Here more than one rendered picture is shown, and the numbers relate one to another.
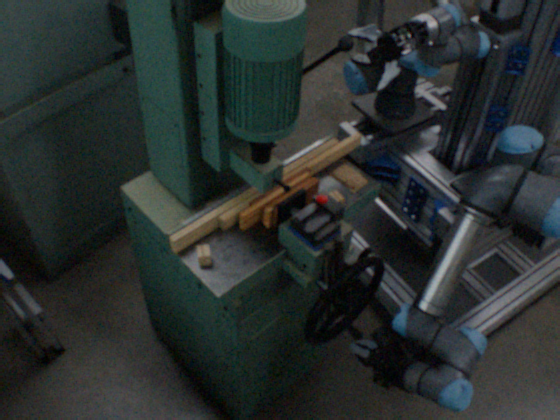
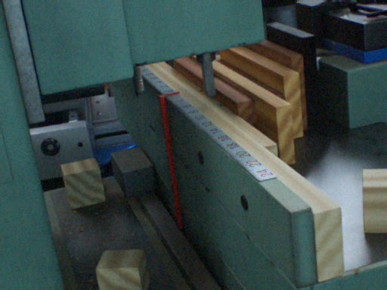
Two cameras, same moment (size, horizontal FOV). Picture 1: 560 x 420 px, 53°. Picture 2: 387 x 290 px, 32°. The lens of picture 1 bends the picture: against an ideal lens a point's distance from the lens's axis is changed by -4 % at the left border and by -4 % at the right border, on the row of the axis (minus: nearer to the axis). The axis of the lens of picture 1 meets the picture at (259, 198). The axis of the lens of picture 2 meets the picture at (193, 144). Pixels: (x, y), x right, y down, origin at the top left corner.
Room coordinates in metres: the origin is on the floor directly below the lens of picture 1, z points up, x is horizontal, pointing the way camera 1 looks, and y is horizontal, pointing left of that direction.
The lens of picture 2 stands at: (0.82, 0.59, 1.15)
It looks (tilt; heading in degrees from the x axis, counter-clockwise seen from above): 21 degrees down; 297
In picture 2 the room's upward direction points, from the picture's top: 7 degrees counter-clockwise
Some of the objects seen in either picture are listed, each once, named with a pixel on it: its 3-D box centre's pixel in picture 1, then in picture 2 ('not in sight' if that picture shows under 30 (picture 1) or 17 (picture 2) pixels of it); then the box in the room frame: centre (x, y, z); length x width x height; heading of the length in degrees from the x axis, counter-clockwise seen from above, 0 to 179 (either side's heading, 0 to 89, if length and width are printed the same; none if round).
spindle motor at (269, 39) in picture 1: (263, 65); not in sight; (1.10, 0.00, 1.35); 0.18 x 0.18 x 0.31
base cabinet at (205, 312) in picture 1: (234, 291); not in sight; (1.19, 0.08, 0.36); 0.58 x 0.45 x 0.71; 42
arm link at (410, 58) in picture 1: (400, 68); not in sight; (1.67, -0.47, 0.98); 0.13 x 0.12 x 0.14; 112
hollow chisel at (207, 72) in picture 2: not in sight; (207, 70); (1.10, 0.00, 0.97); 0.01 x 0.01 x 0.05; 42
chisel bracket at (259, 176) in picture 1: (256, 167); (180, 20); (1.11, 0.01, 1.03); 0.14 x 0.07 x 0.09; 42
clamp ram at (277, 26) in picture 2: (299, 215); (317, 66); (1.02, -0.10, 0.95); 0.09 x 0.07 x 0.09; 132
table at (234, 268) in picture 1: (291, 230); (303, 140); (1.03, -0.09, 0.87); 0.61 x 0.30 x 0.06; 132
